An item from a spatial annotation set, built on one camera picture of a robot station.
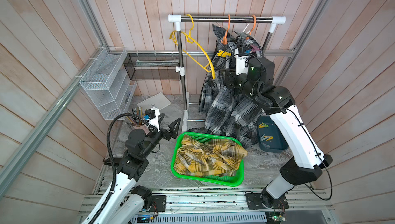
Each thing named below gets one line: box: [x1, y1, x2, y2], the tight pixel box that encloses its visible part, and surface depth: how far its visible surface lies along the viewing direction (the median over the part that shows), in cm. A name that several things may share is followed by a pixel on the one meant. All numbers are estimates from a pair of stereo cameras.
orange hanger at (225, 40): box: [221, 13, 231, 45], surface depth 66 cm
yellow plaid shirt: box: [173, 135, 248, 177], surface depth 81 cm
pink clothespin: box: [249, 44, 261, 53], surface depth 59 cm
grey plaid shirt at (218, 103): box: [199, 23, 242, 133], surface depth 76 cm
